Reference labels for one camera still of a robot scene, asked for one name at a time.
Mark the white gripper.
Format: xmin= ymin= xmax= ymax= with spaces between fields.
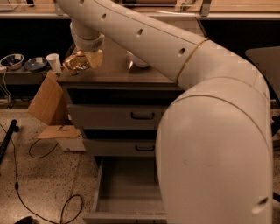
xmin=70 ymin=22 xmax=104 ymax=68

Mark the crushed orange can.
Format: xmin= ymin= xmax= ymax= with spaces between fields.
xmin=63 ymin=51 xmax=90 ymax=75

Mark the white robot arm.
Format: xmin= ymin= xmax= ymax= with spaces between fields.
xmin=57 ymin=0 xmax=273 ymax=224

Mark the grey drawer cabinet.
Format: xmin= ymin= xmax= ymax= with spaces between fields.
xmin=57 ymin=16 xmax=228 ymax=173

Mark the grey top drawer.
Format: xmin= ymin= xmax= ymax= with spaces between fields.
xmin=66 ymin=88 xmax=176 ymax=131

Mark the grey bottom drawer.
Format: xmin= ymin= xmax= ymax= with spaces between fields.
xmin=83 ymin=157 xmax=167 ymax=224

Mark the white bowl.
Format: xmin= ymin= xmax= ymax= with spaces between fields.
xmin=127 ymin=52 xmax=149 ymax=68

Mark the white paper cup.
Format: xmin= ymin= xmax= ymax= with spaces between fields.
xmin=46 ymin=53 xmax=61 ymax=73

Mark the brown cardboard box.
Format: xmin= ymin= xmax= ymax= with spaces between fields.
xmin=28 ymin=71 xmax=81 ymax=139

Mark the blue bowl right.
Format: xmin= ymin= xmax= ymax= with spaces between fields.
xmin=24 ymin=57 xmax=47 ymax=72

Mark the blue bowl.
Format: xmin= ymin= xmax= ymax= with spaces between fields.
xmin=0 ymin=53 xmax=25 ymax=70
xmin=24 ymin=57 xmax=47 ymax=72

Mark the grey low shelf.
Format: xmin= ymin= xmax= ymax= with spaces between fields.
xmin=0 ymin=66 xmax=51 ymax=85

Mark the blue bowl left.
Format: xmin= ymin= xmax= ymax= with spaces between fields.
xmin=0 ymin=53 xmax=25 ymax=70

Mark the black stand leg left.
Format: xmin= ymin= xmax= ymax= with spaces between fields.
xmin=0 ymin=119 xmax=19 ymax=163

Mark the dark side table top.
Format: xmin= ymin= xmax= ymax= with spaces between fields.
xmin=245 ymin=46 xmax=280 ymax=100

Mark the black floor cable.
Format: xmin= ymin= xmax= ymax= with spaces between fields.
xmin=0 ymin=123 xmax=84 ymax=224

